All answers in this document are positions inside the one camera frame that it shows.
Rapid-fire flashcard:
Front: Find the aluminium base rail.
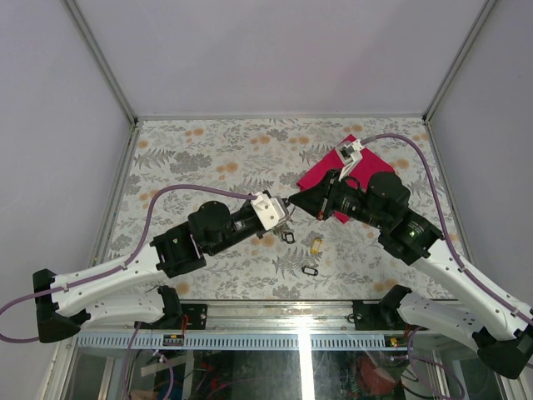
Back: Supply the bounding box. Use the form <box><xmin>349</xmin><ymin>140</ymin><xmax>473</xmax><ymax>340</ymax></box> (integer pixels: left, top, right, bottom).
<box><xmin>62</xmin><ymin>298</ymin><xmax>511</xmax><ymax>351</ymax></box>

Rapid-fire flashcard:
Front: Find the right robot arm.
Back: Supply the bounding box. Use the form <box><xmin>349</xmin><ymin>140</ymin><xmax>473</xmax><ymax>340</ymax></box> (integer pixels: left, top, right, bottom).
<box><xmin>288</xmin><ymin>170</ymin><xmax>532</xmax><ymax>379</ymax></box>

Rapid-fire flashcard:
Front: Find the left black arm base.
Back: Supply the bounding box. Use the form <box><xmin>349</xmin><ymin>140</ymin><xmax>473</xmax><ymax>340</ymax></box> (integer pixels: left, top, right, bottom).
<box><xmin>160</xmin><ymin>303</ymin><xmax>208</xmax><ymax>331</ymax></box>

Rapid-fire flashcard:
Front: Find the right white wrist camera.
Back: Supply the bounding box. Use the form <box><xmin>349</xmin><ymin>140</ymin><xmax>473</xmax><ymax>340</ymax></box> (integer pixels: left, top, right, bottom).
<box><xmin>335</xmin><ymin>139</ymin><xmax>365</xmax><ymax>181</ymax></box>

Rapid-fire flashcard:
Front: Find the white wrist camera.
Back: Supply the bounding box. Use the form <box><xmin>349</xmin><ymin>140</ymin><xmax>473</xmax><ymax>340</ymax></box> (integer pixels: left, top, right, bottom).
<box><xmin>251</xmin><ymin>192</ymin><xmax>289</xmax><ymax>231</ymax></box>
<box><xmin>335</xmin><ymin>139</ymin><xmax>365</xmax><ymax>181</ymax></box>

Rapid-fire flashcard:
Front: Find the large metal keyring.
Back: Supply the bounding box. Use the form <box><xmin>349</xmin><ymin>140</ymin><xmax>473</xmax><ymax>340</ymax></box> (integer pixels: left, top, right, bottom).
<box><xmin>272</xmin><ymin>199</ymin><xmax>296</xmax><ymax>241</ymax></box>

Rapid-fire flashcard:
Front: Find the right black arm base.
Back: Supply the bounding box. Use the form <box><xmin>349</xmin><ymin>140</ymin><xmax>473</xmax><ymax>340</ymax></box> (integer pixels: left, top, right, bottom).
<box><xmin>346</xmin><ymin>300</ymin><xmax>392</xmax><ymax>331</ymax></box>

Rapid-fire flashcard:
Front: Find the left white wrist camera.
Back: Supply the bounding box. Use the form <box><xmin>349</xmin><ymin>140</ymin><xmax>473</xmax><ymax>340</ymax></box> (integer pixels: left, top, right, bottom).
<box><xmin>251</xmin><ymin>192</ymin><xmax>289</xmax><ymax>231</ymax></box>

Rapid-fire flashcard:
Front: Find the black tag key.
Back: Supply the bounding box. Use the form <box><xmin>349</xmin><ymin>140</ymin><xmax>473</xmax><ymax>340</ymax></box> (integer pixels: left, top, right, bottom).
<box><xmin>282</xmin><ymin>232</ymin><xmax>296</xmax><ymax>244</ymax></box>
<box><xmin>301</xmin><ymin>265</ymin><xmax>319</xmax><ymax>277</ymax></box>

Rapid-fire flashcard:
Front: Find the yellow tag key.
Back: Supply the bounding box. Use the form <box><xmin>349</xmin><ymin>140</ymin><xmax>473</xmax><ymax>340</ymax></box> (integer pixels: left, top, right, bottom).
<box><xmin>310</xmin><ymin>237</ymin><xmax>323</xmax><ymax>254</ymax></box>

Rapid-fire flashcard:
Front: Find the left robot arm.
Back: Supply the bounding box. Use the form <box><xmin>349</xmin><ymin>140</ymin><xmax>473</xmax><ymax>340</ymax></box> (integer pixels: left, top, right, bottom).
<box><xmin>32</xmin><ymin>194</ymin><xmax>287</xmax><ymax>343</ymax></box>

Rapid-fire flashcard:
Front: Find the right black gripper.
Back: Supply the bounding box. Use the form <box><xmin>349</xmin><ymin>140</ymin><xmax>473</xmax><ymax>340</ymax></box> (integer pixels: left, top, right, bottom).
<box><xmin>289</xmin><ymin>167</ymin><xmax>388</xmax><ymax>230</ymax></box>

